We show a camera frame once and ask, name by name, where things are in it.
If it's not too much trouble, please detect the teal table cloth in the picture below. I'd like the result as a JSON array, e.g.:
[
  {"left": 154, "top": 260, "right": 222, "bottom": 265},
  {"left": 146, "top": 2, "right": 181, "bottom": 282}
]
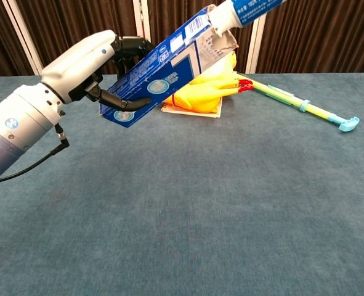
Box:
[{"left": 0, "top": 72, "right": 364, "bottom": 296}]

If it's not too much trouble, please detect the spiral notebook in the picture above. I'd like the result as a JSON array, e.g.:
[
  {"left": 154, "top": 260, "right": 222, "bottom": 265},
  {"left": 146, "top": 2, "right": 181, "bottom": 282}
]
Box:
[{"left": 161, "top": 97, "right": 222, "bottom": 118}]

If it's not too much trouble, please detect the green yellow toy syringe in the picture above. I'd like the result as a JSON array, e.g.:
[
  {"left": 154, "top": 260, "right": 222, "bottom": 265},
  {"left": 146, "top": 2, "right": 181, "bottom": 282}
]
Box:
[{"left": 237, "top": 71, "right": 360, "bottom": 133}]

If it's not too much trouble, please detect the yellow rubber chicken toy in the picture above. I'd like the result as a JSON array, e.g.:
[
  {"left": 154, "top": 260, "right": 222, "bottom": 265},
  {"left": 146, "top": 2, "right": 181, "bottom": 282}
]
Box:
[{"left": 164, "top": 78, "right": 255, "bottom": 113}]

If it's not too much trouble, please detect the white frame post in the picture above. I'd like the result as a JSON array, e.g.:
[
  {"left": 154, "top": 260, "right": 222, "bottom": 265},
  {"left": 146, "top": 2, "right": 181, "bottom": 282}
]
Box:
[
  {"left": 132, "top": 0, "right": 153, "bottom": 43},
  {"left": 245, "top": 18, "right": 267, "bottom": 74},
  {"left": 1, "top": 0, "right": 46, "bottom": 76}
]

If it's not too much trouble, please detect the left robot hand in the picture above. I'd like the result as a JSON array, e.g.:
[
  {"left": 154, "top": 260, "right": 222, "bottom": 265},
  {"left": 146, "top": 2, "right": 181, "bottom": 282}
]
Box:
[{"left": 41, "top": 30, "right": 155, "bottom": 112}]

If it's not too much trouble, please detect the white blue toothpaste tube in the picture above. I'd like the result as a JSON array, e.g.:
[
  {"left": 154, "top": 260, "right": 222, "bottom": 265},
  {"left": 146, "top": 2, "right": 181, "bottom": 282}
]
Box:
[{"left": 208, "top": 0, "right": 289, "bottom": 36}]

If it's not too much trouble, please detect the yellow duck toy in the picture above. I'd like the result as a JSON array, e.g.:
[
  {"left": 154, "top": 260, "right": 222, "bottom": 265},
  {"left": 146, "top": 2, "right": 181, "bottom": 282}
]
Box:
[{"left": 189, "top": 51, "right": 238, "bottom": 86}]

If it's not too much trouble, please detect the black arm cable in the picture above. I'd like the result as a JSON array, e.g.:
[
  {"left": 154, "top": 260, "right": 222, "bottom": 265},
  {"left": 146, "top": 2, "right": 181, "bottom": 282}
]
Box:
[{"left": 0, "top": 123, "right": 70, "bottom": 184}]

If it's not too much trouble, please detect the blue toothpaste carton box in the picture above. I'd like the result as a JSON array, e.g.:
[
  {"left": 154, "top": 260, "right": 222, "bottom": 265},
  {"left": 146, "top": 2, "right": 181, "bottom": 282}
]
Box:
[{"left": 99, "top": 6, "right": 240, "bottom": 129}]

